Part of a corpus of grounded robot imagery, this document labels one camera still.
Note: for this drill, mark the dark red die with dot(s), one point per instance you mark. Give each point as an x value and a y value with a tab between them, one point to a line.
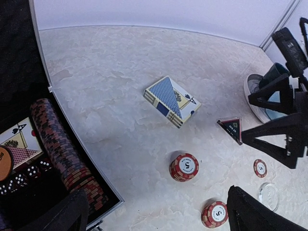
45	165
33	172
21	180

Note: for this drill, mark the chip row right in case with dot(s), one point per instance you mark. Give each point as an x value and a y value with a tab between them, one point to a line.
74	173

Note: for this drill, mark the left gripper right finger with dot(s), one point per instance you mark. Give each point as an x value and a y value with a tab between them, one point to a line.
247	214

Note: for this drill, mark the single red chip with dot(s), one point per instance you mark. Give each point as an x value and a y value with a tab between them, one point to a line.
260	168

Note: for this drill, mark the triangular all-in button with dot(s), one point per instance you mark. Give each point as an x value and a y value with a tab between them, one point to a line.
233	126

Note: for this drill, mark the aluminium poker case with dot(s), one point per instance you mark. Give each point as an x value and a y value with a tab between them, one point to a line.
48	181

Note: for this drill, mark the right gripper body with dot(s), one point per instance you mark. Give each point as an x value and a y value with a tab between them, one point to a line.
296	60

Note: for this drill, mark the orange round button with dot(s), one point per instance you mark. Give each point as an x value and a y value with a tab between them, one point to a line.
6	163

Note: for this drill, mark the red card deck in case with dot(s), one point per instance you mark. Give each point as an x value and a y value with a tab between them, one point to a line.
21	140

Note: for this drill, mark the blue playing card deck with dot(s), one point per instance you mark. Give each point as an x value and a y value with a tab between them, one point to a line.
172	101

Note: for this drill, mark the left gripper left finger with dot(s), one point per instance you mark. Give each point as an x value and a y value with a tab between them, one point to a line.
71	214

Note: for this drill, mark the right aluminium corner post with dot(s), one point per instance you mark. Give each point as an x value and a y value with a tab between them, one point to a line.
283	19

